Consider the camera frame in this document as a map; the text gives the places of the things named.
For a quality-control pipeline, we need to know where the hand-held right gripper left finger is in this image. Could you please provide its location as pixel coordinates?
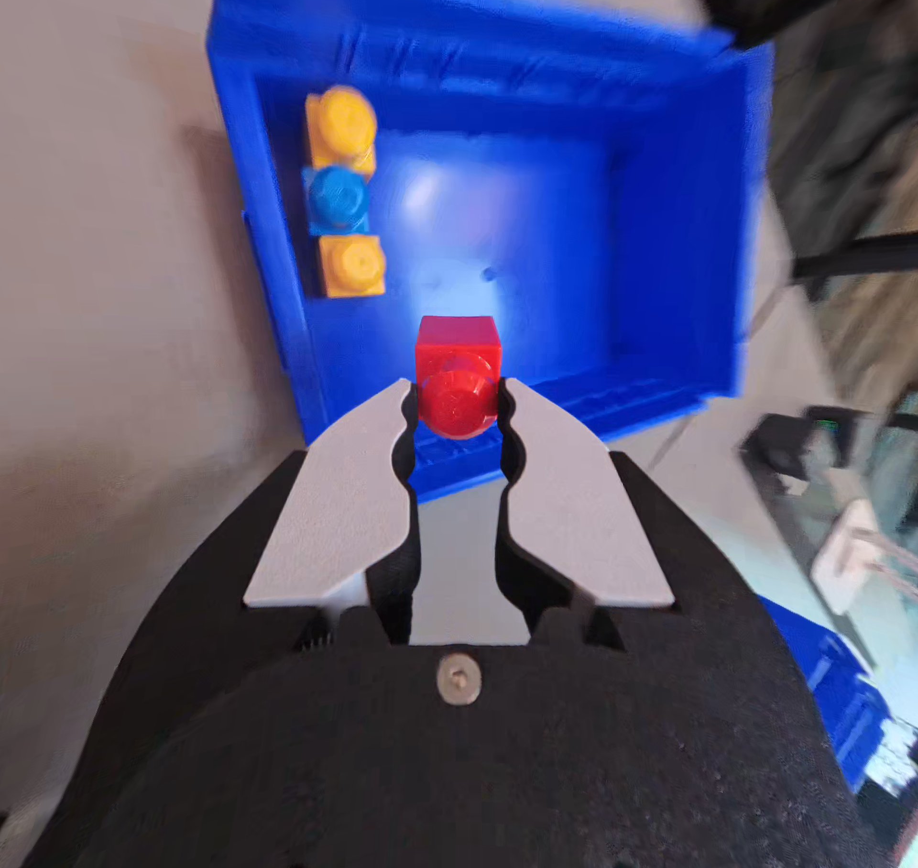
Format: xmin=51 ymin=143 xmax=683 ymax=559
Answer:
xmin=242 ymin=378 xmax=423 ymax=628

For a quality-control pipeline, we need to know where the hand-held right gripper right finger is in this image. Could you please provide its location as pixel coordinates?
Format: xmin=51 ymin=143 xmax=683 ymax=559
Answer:
xmin=495 ymin=376 xmax=677 ymax=611

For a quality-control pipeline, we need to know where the black device with green light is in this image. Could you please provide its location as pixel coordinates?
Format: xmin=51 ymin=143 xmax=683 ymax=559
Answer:
xmin=741 ymin=407 xmax=865 ymax=485

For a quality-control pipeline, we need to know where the black metal bar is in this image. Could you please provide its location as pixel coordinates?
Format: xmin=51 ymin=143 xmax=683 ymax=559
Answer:
xmin=789 ymin=231 xmax=918 ymax=288

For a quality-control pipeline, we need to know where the blue plastic bin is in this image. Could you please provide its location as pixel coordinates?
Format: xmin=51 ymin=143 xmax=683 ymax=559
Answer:
xmin=760 ymin=595 xmax=890 ymax=793
xmin=204 ymin=0 xmax=776 ymax=503

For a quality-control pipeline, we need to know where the blue mega block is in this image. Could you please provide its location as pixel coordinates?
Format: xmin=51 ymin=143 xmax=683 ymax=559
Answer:
xmin=303 ymin=165 xmax=372 ymax=236

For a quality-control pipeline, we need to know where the red mega block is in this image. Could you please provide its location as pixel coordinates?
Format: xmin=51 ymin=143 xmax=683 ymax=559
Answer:
xmin=415 ymin=314 xmax=501 ymax=440

